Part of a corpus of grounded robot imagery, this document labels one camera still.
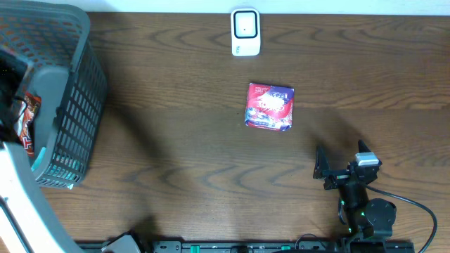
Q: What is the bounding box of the grey plastic mesh basket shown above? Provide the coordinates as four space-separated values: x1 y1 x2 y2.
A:
1 1 107 188

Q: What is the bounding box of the red purple pad package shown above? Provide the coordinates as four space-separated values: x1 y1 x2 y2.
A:
244 83 295 131

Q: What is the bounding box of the teal snack wrapper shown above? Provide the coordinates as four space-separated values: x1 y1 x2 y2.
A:
31 147 46 171

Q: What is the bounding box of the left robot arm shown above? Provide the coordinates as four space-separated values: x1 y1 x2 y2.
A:
1 52 145 252

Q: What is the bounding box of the orange brown snack bag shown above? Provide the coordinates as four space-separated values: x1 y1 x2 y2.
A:
18 92 41 157

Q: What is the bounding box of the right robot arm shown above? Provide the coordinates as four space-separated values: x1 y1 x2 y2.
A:
313 140 397 252

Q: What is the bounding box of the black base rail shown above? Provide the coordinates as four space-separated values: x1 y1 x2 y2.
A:
150 240 415 253

